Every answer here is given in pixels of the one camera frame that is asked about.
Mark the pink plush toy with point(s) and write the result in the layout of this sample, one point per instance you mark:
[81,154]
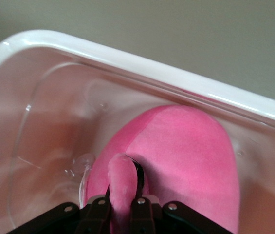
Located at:
[181,151]

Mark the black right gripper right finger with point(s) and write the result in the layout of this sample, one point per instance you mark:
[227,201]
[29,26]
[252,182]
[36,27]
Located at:
[152,219]

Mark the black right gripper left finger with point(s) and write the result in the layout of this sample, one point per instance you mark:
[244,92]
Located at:
[78,219]

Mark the pale pink translucent box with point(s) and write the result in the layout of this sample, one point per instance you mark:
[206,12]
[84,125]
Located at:
[42,122]

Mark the brown table mat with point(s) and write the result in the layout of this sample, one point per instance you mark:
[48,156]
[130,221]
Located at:
[176,24]

